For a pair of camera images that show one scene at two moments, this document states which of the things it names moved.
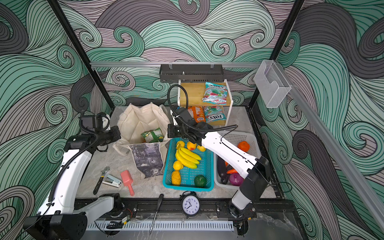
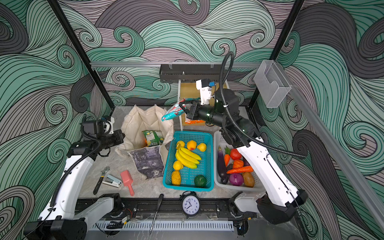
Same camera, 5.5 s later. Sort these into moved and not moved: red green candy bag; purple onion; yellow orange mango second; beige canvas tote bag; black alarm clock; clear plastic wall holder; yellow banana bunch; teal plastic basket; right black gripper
Moved: red green candy bag; right black gripper; beige canvas tote bag
Not moved: yellow orange mango second; teal plastic basket; clear plastic wall holder; yellow banana bunch; black alarm clock; purple onion
